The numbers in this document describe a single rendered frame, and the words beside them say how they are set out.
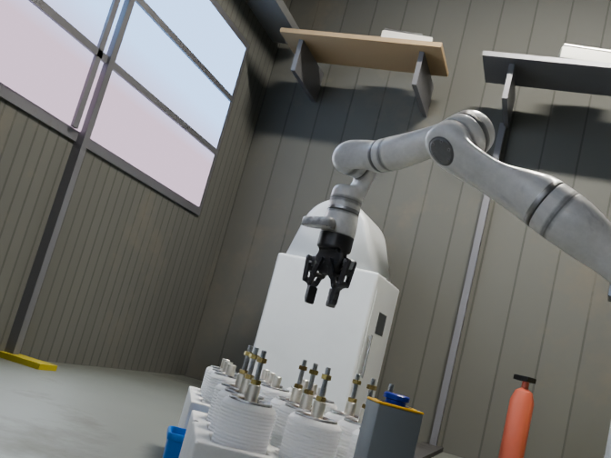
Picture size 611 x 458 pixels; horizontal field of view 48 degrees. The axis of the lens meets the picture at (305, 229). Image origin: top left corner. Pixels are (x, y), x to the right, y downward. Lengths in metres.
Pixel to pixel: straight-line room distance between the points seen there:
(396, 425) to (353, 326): 2.67
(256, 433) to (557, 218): 0.60
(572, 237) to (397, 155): 0.39
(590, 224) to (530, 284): 3.24
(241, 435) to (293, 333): 2.66
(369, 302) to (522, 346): 1.10
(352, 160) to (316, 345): 2.38
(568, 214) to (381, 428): 0.45
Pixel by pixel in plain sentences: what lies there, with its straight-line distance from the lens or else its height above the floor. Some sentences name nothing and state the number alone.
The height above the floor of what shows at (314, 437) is 0.22.
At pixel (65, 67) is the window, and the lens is 3.32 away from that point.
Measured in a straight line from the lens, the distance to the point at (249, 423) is 1.18.
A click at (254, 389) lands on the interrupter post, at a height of 0.27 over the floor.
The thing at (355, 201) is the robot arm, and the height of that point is 0.69.
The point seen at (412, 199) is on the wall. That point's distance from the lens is 4.59.
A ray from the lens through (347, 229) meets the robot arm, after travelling 1.46.
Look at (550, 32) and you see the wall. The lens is 4.99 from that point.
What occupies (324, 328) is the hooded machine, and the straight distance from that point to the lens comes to 3.75.
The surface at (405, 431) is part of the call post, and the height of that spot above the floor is 0.28.
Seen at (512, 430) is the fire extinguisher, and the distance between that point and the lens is 3.98.
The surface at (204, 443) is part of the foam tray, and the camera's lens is 1.14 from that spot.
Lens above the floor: 0.35
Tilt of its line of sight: 10 degrees up
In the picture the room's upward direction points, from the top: 15 degrees clockwise
